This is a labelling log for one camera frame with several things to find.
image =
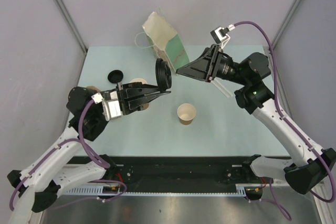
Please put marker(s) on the single brown paper cup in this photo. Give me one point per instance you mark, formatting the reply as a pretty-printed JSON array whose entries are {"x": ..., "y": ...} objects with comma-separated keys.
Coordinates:
[{"x": 186, "y": 113}]

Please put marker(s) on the white slotted cable duct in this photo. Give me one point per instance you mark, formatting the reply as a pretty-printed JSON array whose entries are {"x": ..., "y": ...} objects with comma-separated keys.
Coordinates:
[{"x": 91, "y": 190}]

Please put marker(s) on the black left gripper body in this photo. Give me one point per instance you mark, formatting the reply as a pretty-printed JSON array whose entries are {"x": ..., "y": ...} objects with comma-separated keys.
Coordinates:
[{"x": 123, "y": 100}]

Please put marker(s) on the brown pulp cup carrier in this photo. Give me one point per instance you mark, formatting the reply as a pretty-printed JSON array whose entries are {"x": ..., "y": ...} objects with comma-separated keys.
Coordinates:
[{"x": 93, "y": 88}]

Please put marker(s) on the black plastic cup lid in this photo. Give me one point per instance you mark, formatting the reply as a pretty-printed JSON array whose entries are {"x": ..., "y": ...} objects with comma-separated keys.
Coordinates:
[{"x": 163, "y": 74}]

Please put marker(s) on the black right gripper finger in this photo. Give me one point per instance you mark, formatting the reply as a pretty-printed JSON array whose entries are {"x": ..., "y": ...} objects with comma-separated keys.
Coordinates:
[
  {"x": 202, "y": 60},
  {"x": 194, "y": 72}
]

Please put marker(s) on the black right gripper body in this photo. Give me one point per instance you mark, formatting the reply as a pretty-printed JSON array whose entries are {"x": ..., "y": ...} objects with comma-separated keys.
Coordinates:
[{"x": 214, "y": 63}]

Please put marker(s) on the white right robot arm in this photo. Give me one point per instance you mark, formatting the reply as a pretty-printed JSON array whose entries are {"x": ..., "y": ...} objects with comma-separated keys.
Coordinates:
[{"x": 309, "y": 161}]

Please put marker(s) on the printed green paper bag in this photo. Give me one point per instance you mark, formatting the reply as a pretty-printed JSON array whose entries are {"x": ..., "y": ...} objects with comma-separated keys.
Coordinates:
[{"x": 164, "y": 41}]

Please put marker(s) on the stack of brown paper cups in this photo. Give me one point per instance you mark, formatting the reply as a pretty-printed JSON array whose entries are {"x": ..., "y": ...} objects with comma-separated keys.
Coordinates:
[{"x": 145, "y": 106}]

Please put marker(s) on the black lid stack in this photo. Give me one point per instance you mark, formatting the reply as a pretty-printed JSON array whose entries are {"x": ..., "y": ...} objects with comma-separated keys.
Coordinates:
[{"x": 115, "y": 76}]

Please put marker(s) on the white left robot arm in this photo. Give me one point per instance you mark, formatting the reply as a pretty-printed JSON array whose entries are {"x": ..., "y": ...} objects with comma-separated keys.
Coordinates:
[{"x": 70, "y": 161}]

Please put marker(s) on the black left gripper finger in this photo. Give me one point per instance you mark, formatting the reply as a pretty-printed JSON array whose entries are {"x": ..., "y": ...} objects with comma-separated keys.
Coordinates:
[
  {"x": 136, "y": 103},
  {"x": 138, "y": 89}
]

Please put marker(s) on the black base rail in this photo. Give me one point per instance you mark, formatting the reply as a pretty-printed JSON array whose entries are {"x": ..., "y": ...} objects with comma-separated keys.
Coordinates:
[{"x": 182, "y": 175}]

